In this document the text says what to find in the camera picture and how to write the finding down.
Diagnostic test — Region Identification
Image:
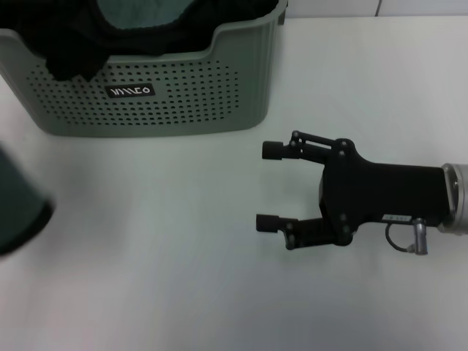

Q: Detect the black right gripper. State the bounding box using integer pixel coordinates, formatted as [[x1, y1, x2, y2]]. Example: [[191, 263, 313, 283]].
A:
[[255, 129, 454, 252]]

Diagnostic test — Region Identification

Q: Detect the green perforated storage box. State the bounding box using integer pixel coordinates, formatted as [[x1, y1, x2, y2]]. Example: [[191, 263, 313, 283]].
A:
[[0, 0, 290, 139]]

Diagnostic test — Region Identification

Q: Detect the teal towel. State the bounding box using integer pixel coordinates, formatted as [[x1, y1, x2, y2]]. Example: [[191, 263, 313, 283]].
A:
[[96, 0, 195, 31]]

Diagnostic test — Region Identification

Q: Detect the black cloth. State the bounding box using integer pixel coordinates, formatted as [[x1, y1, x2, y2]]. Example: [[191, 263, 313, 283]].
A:
[[13, 0, 279, 83]]

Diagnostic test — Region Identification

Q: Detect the dark right gripper cable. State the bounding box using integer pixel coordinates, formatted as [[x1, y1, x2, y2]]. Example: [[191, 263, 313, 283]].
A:
[[385, 220, 418, 254]]

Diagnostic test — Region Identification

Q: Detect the silver right cable connector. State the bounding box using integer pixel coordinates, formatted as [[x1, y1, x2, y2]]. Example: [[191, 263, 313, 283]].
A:
[[412, 216, 429, 256]]

